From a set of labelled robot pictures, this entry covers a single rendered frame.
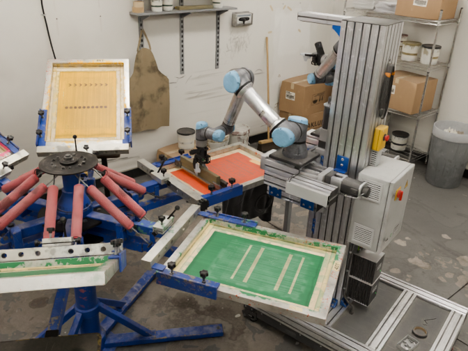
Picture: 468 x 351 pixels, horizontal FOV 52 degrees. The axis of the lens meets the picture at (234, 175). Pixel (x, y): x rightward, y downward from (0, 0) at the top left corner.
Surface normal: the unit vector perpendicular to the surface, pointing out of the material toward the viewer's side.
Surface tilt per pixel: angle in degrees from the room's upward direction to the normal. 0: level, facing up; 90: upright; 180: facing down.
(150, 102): 89
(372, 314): 0
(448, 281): 0
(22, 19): 90
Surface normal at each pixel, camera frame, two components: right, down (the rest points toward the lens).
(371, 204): -0.62, 0.33
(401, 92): -0.80, 0.23
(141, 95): 0.84, 0.22
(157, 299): 0.04, -0.90
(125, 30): 0.64, 0.36
